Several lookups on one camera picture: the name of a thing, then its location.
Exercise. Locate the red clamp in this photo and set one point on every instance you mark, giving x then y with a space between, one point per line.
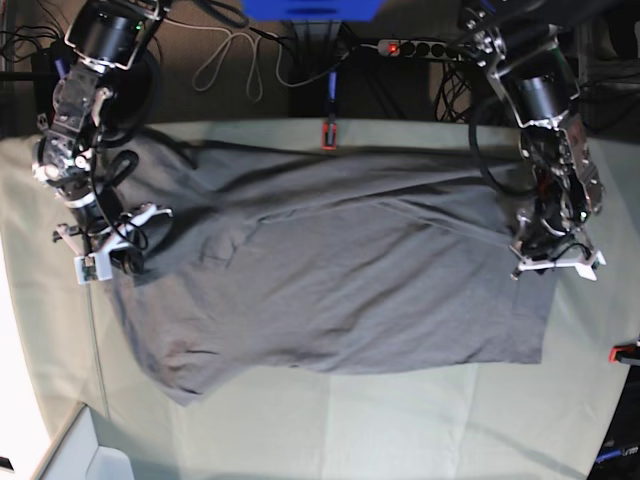
628 354
329 135

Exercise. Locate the white power strip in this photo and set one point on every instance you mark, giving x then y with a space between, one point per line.
420 49

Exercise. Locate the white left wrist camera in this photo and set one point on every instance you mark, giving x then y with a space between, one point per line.
587 265

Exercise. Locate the red centre clamp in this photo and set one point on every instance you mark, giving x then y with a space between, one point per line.
329 135

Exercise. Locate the green table cloth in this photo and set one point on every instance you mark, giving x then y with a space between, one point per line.
465 422

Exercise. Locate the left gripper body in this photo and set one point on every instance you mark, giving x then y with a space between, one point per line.
540 248

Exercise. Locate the blue box top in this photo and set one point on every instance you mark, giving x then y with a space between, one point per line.
312 10

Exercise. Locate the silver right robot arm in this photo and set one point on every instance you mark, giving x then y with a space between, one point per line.
108 39

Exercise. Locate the red right clamp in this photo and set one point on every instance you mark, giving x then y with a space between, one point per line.
628 354

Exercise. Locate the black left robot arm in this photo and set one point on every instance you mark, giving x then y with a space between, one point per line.
525 67

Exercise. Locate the grey t-shirt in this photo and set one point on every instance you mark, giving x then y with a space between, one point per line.
360 263

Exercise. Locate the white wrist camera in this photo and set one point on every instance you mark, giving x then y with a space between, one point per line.
95 267
587 265

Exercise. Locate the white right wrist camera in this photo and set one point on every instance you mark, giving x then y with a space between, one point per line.
95 267

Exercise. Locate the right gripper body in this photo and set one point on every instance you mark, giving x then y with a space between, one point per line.
123 238

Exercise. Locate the black round base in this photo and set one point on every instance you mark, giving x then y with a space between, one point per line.
135 92

